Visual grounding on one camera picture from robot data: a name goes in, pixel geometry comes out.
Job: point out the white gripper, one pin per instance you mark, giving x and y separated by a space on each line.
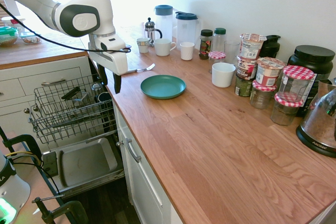
115 62

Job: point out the white robot base green light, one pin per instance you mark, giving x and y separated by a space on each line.
13 190

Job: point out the steel dishwasher door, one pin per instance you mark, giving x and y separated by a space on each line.
86 161

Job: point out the clear glass in rack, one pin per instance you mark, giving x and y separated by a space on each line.
96 87

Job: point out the navy blue mug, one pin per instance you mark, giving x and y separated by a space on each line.
105 97

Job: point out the clear plastic container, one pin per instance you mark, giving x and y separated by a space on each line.
82 98

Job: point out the black square container lid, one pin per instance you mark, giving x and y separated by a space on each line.
70 93

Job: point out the small printed paper cup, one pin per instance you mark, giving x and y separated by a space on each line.
143 45

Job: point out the teal plastic plate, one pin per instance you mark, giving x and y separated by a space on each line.
162 87

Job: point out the white ceramic mug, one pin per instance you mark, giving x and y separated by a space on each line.
162 47

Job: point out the glass steel french press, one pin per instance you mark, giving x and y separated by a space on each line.
151 32

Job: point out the round steel cabinet knob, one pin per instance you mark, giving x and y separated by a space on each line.
26 110
119 144

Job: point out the clear pitcher light blue lid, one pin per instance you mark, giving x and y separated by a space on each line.
163 24

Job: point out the white kitchen cabinet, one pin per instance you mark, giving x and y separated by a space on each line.
31 72
147 190

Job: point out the white ribbed cup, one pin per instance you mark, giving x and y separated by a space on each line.
187 51

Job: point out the small clear food container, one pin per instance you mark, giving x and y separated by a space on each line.
31 38

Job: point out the clear pitcher navy lid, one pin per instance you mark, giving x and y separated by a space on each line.
187 31

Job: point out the dark coffee jar black lid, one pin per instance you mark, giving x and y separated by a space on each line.
205 45

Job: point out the dark green C-clamp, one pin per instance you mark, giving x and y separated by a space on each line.
73 211
26 140

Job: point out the glass jar red gingham lid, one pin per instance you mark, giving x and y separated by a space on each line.
296 82
262 96
284 112
216 56

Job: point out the food container green lid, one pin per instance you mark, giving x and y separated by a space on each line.
8 36

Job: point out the white round ceramic cup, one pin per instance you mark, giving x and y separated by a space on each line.
223 75

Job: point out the white container red lid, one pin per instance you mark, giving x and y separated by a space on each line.
13 21

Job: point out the clear jar green lid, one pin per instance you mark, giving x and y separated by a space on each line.
219 40

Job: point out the clear drinking glass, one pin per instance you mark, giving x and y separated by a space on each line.
232 51

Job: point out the brown robot mounting board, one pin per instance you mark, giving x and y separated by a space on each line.
31 182

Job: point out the dark green printed tub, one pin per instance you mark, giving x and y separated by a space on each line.
242 86

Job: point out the dark red printed tub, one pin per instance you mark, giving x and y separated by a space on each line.
246 68

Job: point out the yogurt tub white red label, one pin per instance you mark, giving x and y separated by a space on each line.
252 47
269 73

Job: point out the black shaker bottle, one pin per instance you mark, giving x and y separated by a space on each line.
271 47

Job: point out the black protein powder tub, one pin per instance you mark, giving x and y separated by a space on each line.
315 58

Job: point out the stainless steel electric kettle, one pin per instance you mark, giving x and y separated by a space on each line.
319 119

